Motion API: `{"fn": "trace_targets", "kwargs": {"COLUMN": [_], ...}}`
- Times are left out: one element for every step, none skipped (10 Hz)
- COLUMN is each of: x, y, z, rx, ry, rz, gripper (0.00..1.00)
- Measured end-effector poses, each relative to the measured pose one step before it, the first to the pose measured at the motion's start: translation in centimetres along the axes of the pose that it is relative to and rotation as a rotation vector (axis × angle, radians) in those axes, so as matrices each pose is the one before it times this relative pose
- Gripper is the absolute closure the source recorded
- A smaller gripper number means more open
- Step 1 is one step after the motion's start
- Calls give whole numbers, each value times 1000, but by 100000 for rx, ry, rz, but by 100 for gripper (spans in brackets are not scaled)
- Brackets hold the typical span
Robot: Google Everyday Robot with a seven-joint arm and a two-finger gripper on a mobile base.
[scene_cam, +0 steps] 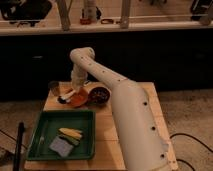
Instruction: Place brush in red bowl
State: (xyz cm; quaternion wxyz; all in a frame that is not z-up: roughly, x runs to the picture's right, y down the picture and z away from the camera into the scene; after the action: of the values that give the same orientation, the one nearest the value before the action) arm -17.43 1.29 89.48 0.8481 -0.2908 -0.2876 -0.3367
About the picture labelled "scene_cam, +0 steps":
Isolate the white handled black brush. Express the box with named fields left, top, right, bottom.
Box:
left=57, top=90, right=76, bottom=104

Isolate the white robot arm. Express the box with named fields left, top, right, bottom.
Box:
left=70, top=47, right=171, bottom=171

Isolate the dark brown bowl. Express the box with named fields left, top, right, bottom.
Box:
left=88, top=87, right=110, bottom=105

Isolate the yellow corn toy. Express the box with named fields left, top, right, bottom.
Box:
left=59, top=128, right=82, bottom=140

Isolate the green plastic tray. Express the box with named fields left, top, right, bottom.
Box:
left=27, top=110, right=95, bottom=161

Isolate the white bottle on shelf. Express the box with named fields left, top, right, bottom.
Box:
left=80, top=0, right=101, bottom=25

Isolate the blue grey sponge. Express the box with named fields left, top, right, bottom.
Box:
left=49, top=136, right=74, bottom=157

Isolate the black bag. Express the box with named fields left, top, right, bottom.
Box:
left=0, top=0, right=52, bottom=20

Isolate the black pole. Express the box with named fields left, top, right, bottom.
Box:
left=13, top=122, right=25, bottom=171

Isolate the wooden table frame leg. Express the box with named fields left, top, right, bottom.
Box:
left=56, top=0, right=70, bottom=31

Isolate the black cable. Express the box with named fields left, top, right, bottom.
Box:
left=169, top=132, right=213, bottom=171

